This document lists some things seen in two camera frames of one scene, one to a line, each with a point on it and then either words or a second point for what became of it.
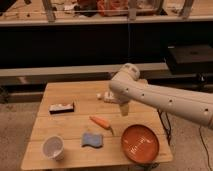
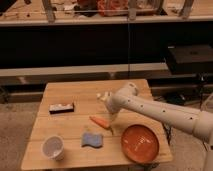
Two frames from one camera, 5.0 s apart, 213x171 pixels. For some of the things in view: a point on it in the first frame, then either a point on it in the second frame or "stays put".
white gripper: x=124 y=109 to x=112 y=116
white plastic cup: x=53 y=147 stays put
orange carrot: x=102 y=122 stays put
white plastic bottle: x=108 y=97 stays put
